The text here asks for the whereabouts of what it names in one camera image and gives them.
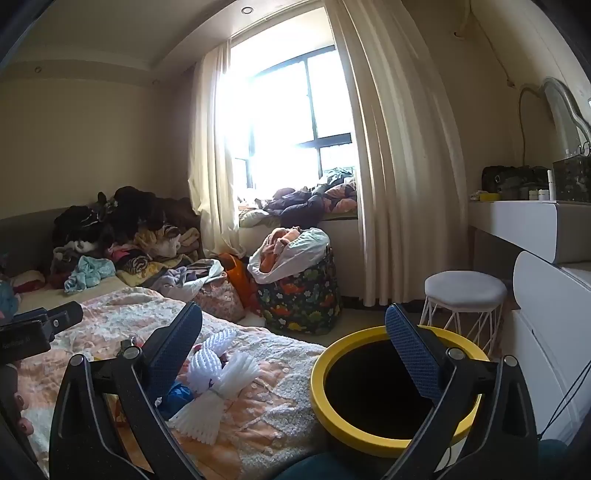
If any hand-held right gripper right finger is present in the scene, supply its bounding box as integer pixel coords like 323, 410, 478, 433
383, 302, 539, 480

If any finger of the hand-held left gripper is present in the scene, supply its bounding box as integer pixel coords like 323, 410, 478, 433
42, 301, 85, 337

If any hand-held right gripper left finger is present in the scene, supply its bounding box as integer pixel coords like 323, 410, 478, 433
48, 301, 204, 480

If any white foam fruit net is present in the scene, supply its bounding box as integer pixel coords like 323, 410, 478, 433
187, 333, 228, 398
168, 353, 262, 446

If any yellow rimmed black trash bin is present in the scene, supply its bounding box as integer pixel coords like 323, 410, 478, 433
310, 325, 490, 459

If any person's left hand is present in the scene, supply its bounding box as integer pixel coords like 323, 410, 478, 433
2, 362, 35, 439

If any pink floral blanket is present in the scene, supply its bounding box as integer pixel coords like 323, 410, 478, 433
14, 286, 328, 480

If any red cloth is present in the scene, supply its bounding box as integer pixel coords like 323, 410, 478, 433
11, 270, 47, 295

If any teal cloth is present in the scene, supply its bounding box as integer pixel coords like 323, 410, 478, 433
64, 256, 116, 295

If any blue wrapper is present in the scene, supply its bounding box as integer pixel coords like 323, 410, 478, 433
157, 383, 195, 412

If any pink floral bag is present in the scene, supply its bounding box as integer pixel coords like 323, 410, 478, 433
191, 277, 245, 324

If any lavender garment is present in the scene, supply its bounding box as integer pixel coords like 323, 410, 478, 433
157, 258, 227, 301

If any grey bed headboard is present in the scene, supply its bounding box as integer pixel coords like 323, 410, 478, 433
0, 208, 61, 278

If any orange bag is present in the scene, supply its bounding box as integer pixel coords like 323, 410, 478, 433
219, 253, 259, 315

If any dinosaur print laundry basket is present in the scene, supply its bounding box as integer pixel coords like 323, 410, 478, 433
256, 247, 342, 335

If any pile of dark clothes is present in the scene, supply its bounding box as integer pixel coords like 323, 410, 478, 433
48, 185, 204, 296

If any white drawer cabinet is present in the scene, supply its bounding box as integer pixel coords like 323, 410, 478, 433
505, 251, 591, 444

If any white cloth in basket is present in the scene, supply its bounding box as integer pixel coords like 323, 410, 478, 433
248, 226, 331, 284

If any white vanity desk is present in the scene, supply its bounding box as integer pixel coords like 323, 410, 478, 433
468, 198, 591, 266

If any narrow cream curtain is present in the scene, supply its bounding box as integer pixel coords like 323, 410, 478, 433
187, 39, 247, 259

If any pile of clothes on windowsill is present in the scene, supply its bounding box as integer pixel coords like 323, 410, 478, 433
238, 168, 358, 229

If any wide cream curtain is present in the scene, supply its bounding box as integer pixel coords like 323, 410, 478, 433
323, 0, 469, 308

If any black bag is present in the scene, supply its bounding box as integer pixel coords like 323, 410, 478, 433
481, 165, 550, 200

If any clear organizer box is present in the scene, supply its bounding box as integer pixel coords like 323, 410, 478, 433
553, 157, 591, 204

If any black framed window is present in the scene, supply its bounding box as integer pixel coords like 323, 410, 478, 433
228, 44, 358, 191

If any white wire frame stool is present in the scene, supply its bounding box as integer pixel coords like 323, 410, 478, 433
419, 271, 509, 361

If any black cable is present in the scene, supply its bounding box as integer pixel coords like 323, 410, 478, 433
538, 355, 591, 439

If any wavy frame mirror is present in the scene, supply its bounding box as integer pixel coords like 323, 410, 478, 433
538, 76, 591, 160

